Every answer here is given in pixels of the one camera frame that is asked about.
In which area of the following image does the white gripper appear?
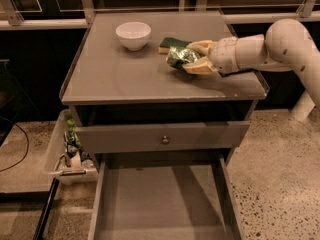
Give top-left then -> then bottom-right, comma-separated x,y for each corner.
183,37 -> 239,75

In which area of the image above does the green crushed can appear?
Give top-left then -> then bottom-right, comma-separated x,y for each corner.
166,47 -> 202,71

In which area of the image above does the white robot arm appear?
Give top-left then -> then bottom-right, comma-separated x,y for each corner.
183,19 -> 320,121

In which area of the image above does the grey drawer cabinet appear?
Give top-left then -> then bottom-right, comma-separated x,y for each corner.
59,11 -> 270,167

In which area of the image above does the brass drawer knob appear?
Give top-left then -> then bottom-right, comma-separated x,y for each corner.
162,136 -> 170,145

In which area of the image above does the grey upper drawer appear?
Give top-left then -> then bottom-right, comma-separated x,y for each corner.
76,121 -> 249,154

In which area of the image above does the grey open middle drawer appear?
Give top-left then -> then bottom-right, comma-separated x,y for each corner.
88,150 -> 247,240

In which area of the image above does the green yellow sponge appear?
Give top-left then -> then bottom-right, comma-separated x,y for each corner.
158,37 -> 190,54

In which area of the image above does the black striped snack packet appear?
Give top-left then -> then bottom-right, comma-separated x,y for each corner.
218,69 -> 253,77

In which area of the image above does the white ceramic bowl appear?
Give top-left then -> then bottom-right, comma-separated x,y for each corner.
116,22 -> 151,51

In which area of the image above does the green bag in bin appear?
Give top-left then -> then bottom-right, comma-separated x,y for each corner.
65,118 -> 81,148

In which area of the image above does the white cup in bin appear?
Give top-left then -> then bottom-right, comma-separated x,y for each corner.
70,153 -> 81,168

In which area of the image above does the white horizontal rail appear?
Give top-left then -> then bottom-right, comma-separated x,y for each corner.
0,11 -> 320,31

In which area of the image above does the black cable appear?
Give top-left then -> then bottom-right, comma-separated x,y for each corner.
0,116 -> 30,173

